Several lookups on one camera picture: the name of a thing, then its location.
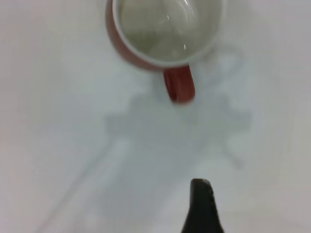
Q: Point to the red ceramic mug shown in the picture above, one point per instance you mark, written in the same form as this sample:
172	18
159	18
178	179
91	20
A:
179	85

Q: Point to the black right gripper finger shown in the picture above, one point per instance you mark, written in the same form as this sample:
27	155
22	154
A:
202	208

